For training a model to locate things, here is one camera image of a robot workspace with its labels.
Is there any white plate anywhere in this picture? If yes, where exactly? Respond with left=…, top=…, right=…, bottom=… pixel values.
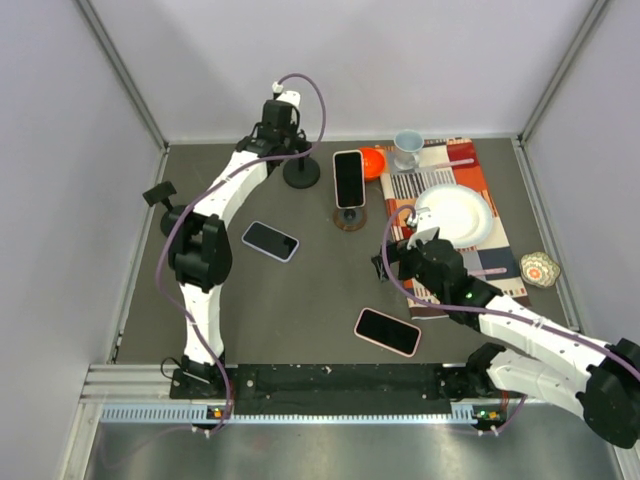
left=414, top=184, right=493, bottom=249

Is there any light blue cup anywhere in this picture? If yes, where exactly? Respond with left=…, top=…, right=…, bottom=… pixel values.
left=394, top=130, right=424, bottom=171

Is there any patchwork placemat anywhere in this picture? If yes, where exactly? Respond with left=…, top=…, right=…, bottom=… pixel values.
left=374, top=138, right=532, bottom=321

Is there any pink handled fork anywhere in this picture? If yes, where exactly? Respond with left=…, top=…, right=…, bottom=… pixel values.
left=468, top=267, right=507, bottom=277

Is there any pink handled knife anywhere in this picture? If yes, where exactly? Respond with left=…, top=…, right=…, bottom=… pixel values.
left=420, top=158, right=475, bottom=170

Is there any phone with lavender case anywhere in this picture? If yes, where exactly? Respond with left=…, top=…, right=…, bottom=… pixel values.
left=241, top=221, right=299, bottom=263

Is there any slotted cable duct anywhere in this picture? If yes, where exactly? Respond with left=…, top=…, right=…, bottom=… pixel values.
left=100, top=404, right=502, bottom=426

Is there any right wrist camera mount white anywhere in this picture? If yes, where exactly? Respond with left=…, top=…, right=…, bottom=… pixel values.
left=406, top=207, right=440, bottom=249

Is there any wooden base phone stand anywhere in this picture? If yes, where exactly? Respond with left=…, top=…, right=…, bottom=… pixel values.
left=333, top=207, right=367, bottom=232

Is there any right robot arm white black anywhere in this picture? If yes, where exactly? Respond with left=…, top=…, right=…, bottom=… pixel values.
left=371, top=239, right=639, bottom=449

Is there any phone with pink case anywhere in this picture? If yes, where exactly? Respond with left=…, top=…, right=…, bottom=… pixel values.
left=354, top=308, right=422, bottom=358

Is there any phone with white case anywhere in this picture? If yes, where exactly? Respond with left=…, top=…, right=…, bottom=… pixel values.
left=332, top=150, right=366, bottom=209

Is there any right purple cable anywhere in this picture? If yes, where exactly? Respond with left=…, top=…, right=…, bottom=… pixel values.
left=381, top=203, right=640, bottom=435

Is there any orange bowl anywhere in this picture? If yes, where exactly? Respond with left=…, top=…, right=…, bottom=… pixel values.
left=359, top=147, right=386, bottom=182

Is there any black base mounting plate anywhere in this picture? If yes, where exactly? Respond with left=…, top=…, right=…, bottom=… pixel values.
left=169, top=363, right=506, bottom=416

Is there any small patterned bowl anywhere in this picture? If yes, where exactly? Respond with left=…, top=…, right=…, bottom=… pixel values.
left=519, top=252, right=561, bottom=289

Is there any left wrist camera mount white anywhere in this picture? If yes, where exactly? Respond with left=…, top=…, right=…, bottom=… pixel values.
left=272, top=82, right=301, bottom=109

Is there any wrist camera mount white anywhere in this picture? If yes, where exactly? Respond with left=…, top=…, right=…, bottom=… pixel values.
left=406, top=207, right=440, bottom=249
left=272, top=82, right=301, bottom=109

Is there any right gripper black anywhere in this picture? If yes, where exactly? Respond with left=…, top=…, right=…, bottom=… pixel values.
left=372, top=233, right=447, bottom=301

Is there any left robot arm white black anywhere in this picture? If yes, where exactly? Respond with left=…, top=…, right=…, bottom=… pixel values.
left=167, top=90, right=310, bottom=399

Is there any black clamp phone stand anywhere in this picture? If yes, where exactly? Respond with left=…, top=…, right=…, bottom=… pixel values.
left=283, top=152, right=321, bottom=189

